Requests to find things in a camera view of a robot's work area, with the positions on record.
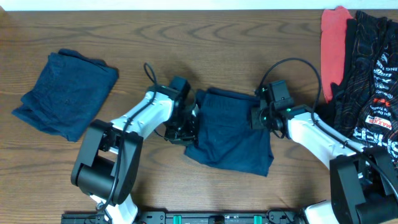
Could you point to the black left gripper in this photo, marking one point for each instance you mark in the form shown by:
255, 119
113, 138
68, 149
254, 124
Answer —
189, 131

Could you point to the dark navy shorts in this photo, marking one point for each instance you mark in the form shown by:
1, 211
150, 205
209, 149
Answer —
225, 139

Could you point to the navy blue garment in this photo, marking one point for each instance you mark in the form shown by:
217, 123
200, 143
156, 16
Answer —
68, 94

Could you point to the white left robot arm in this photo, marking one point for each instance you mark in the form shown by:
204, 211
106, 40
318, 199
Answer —
108, 160

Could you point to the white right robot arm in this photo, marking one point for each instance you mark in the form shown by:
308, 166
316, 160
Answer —
363, 182

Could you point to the black printed garment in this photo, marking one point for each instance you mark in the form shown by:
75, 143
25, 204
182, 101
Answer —
364, 104

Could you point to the red orange cloth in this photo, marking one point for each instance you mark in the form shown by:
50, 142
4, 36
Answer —
333, 35

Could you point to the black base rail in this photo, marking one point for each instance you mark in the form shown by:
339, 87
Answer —
272, 216

